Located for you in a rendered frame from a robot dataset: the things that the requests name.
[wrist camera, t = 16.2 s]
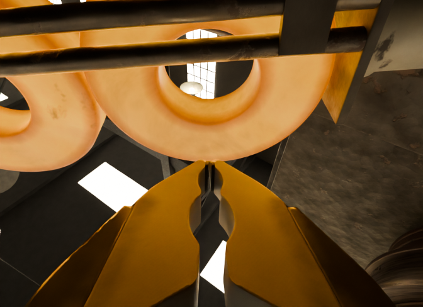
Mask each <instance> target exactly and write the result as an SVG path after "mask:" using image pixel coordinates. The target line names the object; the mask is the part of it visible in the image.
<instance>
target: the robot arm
mask: <svg viewBox="0 0 423 307"><path fill-rule="evenodd" d="M208 169H209V176H210V190H211V192H214V194H215V195H216V196H217V198H218V199H219V200H220V210H219V224H220V225H221V226H222V227H223V228H224V230H225V231H226V232H227V235H228V237H229V239H228V241H227V243H226V245H225V260H224V268H223V288H224V295H225V307H396V306H395V304H394V303H393V301H392V300H391V299H390V298H389V297H388V295H387V294H386V293H385V292H384V290H382V288H381V287H380V286H379V285H378V284H377V283H376V281H375V280H374V279H373V278H372V277H371V276H370V275H369V274H368V273H367V272H366V271H365V270H364V269H363V268H362V267H361V266H360V265H359V264H358V263H357V262H356V261H355V260H354V259H353V258H352V257H350V256H349V255H348V254H347V253H346V252H345V251H344V250H343V249H341V248H340V246H338V244H336V243H335V242H334V241H333V240H332V239H331V238H330V237H329V236H328V235H326V234H325V233H324V232H323V231H322V230H321V229H320V228H319V227H318V226H317V225H316V224H315V223H314V222H313V221H312V220H310V219H309V218H308V217H307V216H306V215H305V214H304V213H302V212H301V211H300V210H299V209H298V208H297V207H291V208H289V207H288V206H287V205H286V204H285V203H284V202H283V201H282V200H281V199H280V198H279V197H277V195H275V194H274V193H273V192H271V191H270V190H269V189H268V188H266V187H265V186H263V185H262V184H260V183H259V182H257V181H255V180H254V179H252V178H251V177H249V176H247V175H245V174H244V173H242V172H241V171H239V170H237V169H235V168H233V167H232V166H230V165H228V164H226V163H225V162H223V161H221V160H212V161H206V160H203V159H200V160H197V161H196V162H194V163H192V164H191V165H189V166H187V167H185V168H184V169H182V170H180V171H179V172H177V173H175V174H173V175H171V176H170V177H168V178H167V179H164V180H163V181H161V182H160V183H158V184H156V185H155V186H153V187H152V188H150V189H149V190H148V191H147V192H146V193H144V194H143V195H142V196H141V197H140V198H138V199H137V200H136V202H134V203H133V204H132V205H131V206H123V207H122V208H121V209H120V210H118V211H117V212H116V213H115V214H114V215H113V216H112V217H111V218H110V219H109V220H108V221H107V222H106V223H105V224H104V225H103V226H102V227H101V228H99V229H98V230H97V231H96V232H95V233H94V234H93V235H92V236H91V237H89V238H88V239H87V240H86V241H85V242H84V243H83V244H82V245H81V246H80V247H79V248H78V249H77V250H76V251H75V252H74V253H73V254H72V255H71V256H69V257H68V258H67V259H66V260H65V261H64V262H63V263H62V264H61V265H60V266H59V267H58V268H57V269H56V270H55V271H54V272H53V273H52V274H51V275H50V276H49V277H48V279H47V280H46V281H45V282H44V283H43V284H42V285H41V286H40V287H39V289H38V290H37V291H36V293H35V294H34V295H33V296H32V297H31V299H30V300H29V301H28V302H27V304H26V305H25V307H198V291H199V277H200V245H199V243H198V241H197V240H196V239H195V237H194V235H193V232H194V231H195V230H196V228H197V227H198V226H199V224H200V223H201V197H202V195H204V193H205V192H208Z"/></svg>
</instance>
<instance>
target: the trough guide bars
mask: <svg viewBox="0 0 423 307"><path fill-rule="evenodd" d="M380 2H381V0H99V1H84V2H76V3H62V4H47V5H39V6H24V7H16V8H1V9H0V38H9V37H17V36H33V35H49V34H58V33H73V32H82V31H98V30H114V29H122V28H138V27H146V26H162V25H178V24H186V23H202V22H211V21H227V20H242V19H251V18H267V17H275V16H280V17H281V19H280V25H279V32H275V33H258V34H250V35H233V36H217V37H208V38H192V39H183V40H166V41H158V42H142V43H125V44H116V45H100V46H91V47H75V48H58V49H50V50H34V51H24V52H8V53H0V77H16V76H25V75H42V74H59V73H69V72H86V71H95V70H113V69H130V68H139V67H157V66H166V65H183V64H200V63H210V62H228V61H237V60H254V59H271V58H281V57H298V56H307V55H325V54H334V53H351V52H360V51H362V49H363V48H364V46H365V44H366V39H367V31H366V28H365V27H364V26H350V27H342V28H331V25H332V21H333V18H334V13H335V12H340V11H355V10H364V9H375V8H376V7H377V6H378V5H379V4H380Z"/></svg>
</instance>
